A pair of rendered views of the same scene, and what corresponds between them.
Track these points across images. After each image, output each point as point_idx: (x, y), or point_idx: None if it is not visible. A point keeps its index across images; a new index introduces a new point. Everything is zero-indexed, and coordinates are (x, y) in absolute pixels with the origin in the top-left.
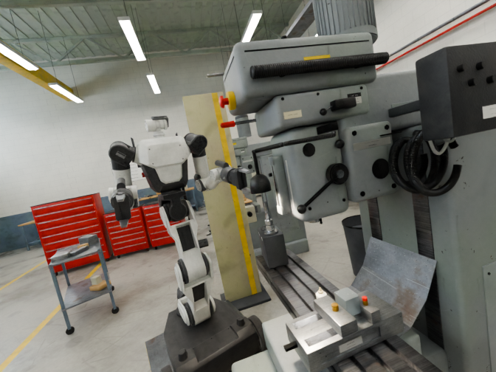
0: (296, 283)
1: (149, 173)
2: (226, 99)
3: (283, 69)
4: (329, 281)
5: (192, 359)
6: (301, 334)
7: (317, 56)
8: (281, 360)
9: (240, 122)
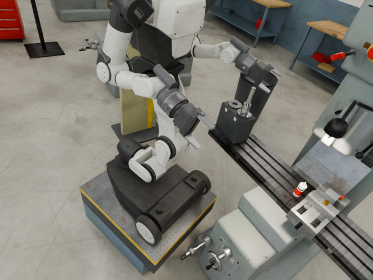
0: (264, 164)
1: (161, 43)
2: None
3: None
4: (287, 164)
5: (167, 211)
6: (306, 219)
7: None
8: (272, 224)
9: (346, 56)
